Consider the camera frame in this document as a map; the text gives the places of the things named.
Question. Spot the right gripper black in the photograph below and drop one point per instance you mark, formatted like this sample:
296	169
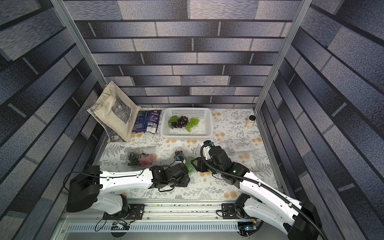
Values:
206	163

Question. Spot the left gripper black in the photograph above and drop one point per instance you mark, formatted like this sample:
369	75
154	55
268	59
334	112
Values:
186	181

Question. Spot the bright green grape bunch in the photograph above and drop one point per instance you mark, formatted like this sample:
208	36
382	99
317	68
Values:
189	164

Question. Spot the red grape bunch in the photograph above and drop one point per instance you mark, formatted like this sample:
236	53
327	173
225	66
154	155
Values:
147	160

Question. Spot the clear plastic clamshell container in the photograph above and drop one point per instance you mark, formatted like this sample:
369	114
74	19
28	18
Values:
140	151

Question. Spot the dark blue grape bunch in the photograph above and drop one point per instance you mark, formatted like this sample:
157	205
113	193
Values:
134	160

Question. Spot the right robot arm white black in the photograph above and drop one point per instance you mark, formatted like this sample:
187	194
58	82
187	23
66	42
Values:
259	200

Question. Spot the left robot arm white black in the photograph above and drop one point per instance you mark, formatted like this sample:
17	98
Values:
93	188

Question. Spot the white plastic basket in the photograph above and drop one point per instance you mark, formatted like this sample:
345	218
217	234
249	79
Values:
203	131

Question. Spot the floral tablecloth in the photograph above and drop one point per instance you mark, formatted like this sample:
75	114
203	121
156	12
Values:
228	124

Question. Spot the dark purple grape bunch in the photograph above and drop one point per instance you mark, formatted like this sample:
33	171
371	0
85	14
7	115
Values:
179	122

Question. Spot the small bottle black cap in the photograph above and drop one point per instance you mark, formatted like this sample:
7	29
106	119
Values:
250	121

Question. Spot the blue snack bag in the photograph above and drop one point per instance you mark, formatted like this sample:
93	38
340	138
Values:
147	122

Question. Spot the green circuit board right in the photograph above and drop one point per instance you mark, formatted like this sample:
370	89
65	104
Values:
246	229

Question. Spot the beige canvas tote bag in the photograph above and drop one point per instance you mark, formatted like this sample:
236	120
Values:
116	113

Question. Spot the aluminium rail base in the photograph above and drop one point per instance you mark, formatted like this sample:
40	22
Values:
171	220

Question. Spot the right aluminium frame post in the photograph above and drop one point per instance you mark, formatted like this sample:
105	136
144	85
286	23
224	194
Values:
296	23

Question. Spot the aluminium frame post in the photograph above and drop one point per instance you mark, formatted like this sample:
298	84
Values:
296	23
72	28

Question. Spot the left aluminium frame post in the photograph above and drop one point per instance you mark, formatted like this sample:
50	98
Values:
72	28

